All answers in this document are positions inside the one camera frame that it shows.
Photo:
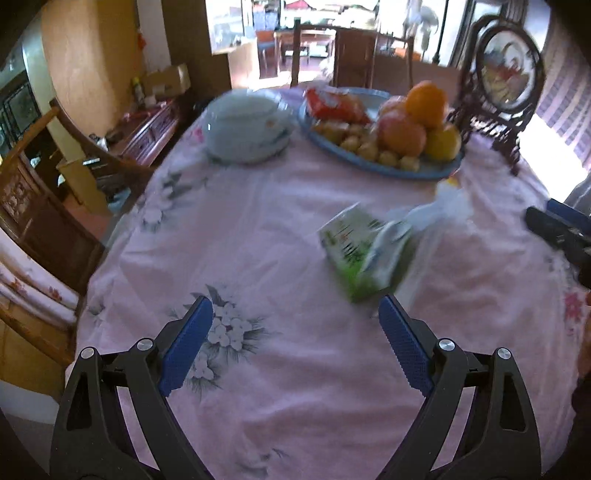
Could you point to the blue fruit plate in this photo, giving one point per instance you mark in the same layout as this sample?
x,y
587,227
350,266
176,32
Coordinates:
x,y
415,173

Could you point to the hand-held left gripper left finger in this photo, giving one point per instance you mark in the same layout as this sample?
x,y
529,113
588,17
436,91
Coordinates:
x,y
187,346

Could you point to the white standing fan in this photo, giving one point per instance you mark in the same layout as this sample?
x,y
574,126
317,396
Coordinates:
x,y
425,23

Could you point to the white lidded tureen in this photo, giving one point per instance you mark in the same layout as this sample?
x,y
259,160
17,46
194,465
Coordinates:
x,y
244,127

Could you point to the small bottle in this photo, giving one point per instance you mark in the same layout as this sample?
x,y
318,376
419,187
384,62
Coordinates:
x,y
136,90

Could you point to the yellow apple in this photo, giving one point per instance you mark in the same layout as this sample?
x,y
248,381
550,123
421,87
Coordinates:
x,y
443,143

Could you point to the clear plastic bottle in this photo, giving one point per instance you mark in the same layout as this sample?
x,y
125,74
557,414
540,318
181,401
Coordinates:
x,y
443,210

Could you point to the green and white carton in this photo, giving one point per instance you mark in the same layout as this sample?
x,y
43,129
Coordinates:
x,y
353,249

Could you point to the yellow box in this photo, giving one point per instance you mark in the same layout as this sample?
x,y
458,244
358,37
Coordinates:
x,y
81,184

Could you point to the pink floral tablecloth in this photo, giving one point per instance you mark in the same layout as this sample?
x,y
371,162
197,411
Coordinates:
x,y
277,258

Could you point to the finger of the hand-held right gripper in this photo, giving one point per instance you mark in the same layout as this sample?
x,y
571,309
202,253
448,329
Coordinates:
x,y
549,225
565,212

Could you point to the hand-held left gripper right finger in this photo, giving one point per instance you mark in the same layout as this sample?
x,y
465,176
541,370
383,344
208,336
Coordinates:
x,y
406,346

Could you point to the pile of small yellow fruits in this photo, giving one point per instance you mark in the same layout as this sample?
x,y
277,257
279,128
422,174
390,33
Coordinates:
x,y
355,141

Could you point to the white floral curtain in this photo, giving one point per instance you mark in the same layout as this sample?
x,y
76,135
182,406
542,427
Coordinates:
x,y
32,281

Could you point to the red snack packet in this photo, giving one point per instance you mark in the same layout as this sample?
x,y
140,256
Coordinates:
x,y
337,105

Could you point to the red apple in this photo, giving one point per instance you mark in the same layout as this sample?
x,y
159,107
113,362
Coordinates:
x,y
401,136
392,106

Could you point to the orange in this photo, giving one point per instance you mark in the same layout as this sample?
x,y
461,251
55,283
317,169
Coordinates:
x,y
427,104

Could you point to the cardboard box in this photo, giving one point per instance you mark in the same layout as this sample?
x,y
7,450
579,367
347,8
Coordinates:
x,y
166,79

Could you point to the low wooden sideboard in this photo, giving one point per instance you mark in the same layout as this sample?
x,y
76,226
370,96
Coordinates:
x,y
143,131

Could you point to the round framed decorative screen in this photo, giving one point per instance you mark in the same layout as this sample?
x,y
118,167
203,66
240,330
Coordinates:
x,y
508,64

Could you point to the dark wooden dining chair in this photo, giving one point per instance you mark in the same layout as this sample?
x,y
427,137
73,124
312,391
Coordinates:
x,y
355,55

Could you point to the carved wooden armchair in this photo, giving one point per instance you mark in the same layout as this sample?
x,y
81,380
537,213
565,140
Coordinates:
x,y
41,203

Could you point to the wooden side table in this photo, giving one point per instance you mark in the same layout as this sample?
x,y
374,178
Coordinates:
x,y
304,41

